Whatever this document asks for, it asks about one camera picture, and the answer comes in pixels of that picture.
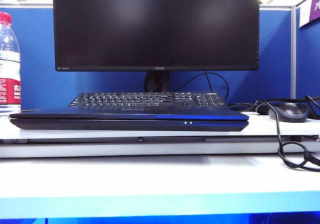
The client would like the black Hasee laptop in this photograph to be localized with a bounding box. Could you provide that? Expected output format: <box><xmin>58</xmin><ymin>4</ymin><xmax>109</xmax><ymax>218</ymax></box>
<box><xmin>9</xmin><ymin>108</ymin><xmax>250</xmax><ymax>131</ymax></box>

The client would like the black ASUS monitor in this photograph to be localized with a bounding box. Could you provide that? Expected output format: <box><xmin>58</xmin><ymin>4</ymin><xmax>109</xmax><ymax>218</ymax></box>
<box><xmin>52</xmin><ymin>0</ymin><xmax>261</xmax><ymax>93</ymax></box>

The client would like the black grey computer mouse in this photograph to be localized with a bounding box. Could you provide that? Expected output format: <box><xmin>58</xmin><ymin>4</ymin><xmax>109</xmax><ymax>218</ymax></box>
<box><xmin>268</xmin><ymin>102</ymin><xmax>310</xmax><ymax>123</ymax></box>

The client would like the black computer monitor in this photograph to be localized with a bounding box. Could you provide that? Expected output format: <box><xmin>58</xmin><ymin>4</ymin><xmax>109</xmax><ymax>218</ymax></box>
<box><xmin>0</xmin><ymin>5</ymin><xmax>293</xmax><ymax>111</ymax></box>

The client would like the narrow blue partition panel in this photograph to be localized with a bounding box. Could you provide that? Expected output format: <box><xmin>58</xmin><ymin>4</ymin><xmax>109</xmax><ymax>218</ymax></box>
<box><xmin>296</xmin><ymin>0</ymin><xmax>320</xmax><ymax>100</ymax></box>

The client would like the clear water bottle red cap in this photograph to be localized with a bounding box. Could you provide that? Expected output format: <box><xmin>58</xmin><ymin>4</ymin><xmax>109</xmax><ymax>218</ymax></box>
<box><xmin>0</xmin><ymin>11</ymin><xmax>22</xmax><ymax>117</ymax></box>

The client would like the black wired keyboard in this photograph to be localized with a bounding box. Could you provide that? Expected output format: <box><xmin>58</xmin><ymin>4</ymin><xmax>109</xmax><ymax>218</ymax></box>
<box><xmin>67</xmin><ymin>91</ymin><xmax>223</xmax><ymax>110</ymax></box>

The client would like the thin black monitor cable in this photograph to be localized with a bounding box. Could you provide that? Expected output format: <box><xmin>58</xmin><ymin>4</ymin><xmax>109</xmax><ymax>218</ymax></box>
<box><xmin>174</xmin><ymin>71</ymin><xmax>230</xmax><ymax>102</ymax></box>

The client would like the dark metal desk rail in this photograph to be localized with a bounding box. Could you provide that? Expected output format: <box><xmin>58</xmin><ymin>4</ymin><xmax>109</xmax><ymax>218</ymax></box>
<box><xmin>0</xmin><ymin>135</ymin><xmax>320</xmax><ymax>145</ymax></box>

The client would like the thick black looped cable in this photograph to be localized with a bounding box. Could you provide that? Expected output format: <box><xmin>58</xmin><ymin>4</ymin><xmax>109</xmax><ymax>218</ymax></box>
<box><xmin>249</xmin><ymin>99</ymin><xmax>320</xmax><ymax>172</ymax></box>

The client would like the black cable behind mouse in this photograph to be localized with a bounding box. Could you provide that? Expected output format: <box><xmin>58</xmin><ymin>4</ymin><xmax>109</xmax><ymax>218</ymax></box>
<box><xmin>228</xmin><ymin>95</ymin><xmax>320</xmax><ymax>120</ymax></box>

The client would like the aluminium partition post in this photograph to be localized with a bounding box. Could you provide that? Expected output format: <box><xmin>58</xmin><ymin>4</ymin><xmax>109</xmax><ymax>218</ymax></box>
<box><xmin>290</xmin><ymin>5</ymin><xmax>298</xmax><ymax>100</ymax></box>

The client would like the purple white wall poster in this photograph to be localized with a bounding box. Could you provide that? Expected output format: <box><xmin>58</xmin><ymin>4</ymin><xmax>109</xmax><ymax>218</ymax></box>
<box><xmin>298</xmin><ymin>0</ymin><xmax>320</xmax><ymax>29</ymax></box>

